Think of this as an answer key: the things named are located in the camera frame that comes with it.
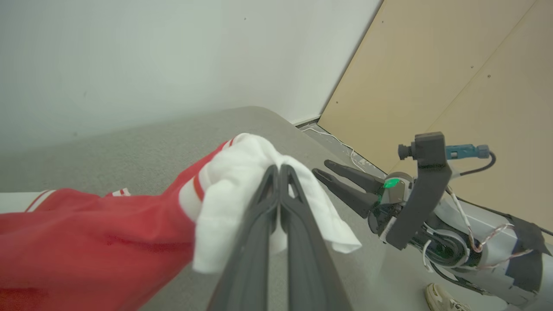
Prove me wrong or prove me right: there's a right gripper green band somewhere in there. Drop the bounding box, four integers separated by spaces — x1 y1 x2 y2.
312 159 415 242

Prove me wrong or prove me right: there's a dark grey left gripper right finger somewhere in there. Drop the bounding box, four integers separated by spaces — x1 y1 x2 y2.
280 164 353 311

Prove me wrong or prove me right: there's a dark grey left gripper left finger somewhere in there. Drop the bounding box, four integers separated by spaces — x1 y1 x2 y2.
207 165 280 311

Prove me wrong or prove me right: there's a red white basketball jersey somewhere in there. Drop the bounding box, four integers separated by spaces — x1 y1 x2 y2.
0 133 362 311

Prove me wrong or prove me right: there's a white sneaker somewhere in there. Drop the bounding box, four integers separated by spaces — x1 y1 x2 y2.
425 283 474 311

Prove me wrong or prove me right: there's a grey fabric sofa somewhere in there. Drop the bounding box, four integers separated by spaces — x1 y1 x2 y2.
0 106 432 311

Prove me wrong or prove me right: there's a thin white floor cable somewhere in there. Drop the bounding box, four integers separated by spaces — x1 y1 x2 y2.
300 125 376 171

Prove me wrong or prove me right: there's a dark grey right wrist camera mount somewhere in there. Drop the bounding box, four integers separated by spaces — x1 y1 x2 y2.
397 132 453 251

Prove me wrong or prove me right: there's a black right camera cable teal plug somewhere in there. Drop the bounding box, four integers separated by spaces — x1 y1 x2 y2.
445 144 497 178

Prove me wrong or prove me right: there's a twisted red white wire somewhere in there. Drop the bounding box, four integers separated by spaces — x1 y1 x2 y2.
445 186 534 270

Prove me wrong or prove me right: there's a light plywood wall panel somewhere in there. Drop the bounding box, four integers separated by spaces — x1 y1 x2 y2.
318 0 553 234

